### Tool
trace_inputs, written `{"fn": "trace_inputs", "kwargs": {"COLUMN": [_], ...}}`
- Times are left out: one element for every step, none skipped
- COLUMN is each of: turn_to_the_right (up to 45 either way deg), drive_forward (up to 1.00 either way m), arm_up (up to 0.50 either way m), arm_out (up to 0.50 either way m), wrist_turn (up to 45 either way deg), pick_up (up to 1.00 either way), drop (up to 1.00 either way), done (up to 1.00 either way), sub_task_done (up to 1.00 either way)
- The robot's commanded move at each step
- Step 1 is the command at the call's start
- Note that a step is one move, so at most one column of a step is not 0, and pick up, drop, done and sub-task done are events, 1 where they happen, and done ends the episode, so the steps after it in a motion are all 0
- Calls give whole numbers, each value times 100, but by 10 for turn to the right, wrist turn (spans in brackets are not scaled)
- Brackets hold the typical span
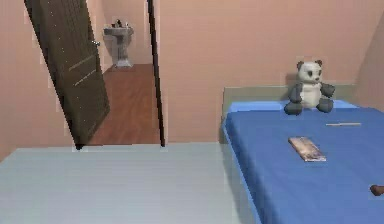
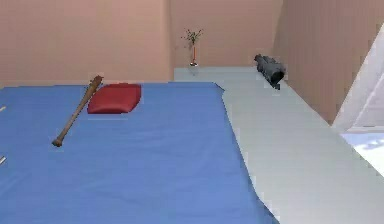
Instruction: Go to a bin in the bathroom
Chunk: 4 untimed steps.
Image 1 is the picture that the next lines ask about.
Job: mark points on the small dark bottle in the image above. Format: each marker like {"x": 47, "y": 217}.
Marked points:
{"x": 118, "y": 23}

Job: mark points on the brown grey book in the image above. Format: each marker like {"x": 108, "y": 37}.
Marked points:
{"x": 307, "y": 149}

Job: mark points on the panda soft toy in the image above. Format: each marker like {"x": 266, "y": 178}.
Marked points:
{"x": 310, "y": 89}

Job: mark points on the dark brown room door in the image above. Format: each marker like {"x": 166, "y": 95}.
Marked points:
{"x": 75, "y": 71}

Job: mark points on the blue bed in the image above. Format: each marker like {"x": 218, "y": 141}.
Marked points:
{"x": 310, "y": 166}

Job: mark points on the pale thin pencil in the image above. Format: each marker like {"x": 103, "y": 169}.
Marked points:
{"x": 343, "y": 124}

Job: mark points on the small brown round object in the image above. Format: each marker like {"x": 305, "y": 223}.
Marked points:
{"x": 377, "y": 190}

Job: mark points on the grey pedestal sink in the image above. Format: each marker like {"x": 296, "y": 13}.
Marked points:
{"x": 119, "y": 41}

